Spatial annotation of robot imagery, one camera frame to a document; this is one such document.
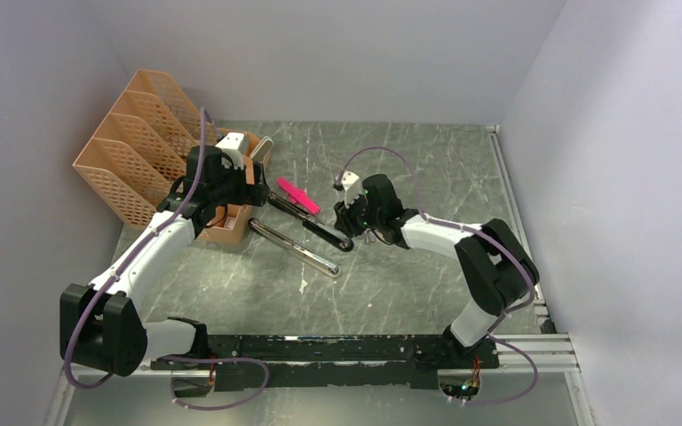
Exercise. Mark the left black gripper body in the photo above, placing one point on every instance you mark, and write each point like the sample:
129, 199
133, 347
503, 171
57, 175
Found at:
233, 187

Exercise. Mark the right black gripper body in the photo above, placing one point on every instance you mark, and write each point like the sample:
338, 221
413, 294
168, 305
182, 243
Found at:
359, 216

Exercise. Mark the brown cardboard staple tray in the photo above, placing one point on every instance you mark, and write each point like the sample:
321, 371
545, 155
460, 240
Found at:
369, 238

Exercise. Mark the beige black stapler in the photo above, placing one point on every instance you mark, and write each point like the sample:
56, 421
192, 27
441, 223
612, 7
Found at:
319, 263

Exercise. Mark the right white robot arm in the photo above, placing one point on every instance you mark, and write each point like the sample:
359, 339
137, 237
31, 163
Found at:
497, 269

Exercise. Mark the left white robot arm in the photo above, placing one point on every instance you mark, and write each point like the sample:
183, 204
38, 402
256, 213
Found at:
99, 323

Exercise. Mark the staple box in organizer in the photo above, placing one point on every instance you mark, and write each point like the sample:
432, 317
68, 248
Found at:
229, 223

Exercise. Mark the grey white device in organizer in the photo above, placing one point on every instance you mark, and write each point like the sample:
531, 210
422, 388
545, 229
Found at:
261, 152

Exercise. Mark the orange mesh file organizer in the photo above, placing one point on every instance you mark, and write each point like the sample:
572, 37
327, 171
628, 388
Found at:
140, 147

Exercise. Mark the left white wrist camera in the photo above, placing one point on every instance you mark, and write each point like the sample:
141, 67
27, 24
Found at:
233, 147

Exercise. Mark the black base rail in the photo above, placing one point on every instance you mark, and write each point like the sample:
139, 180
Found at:
283, 361

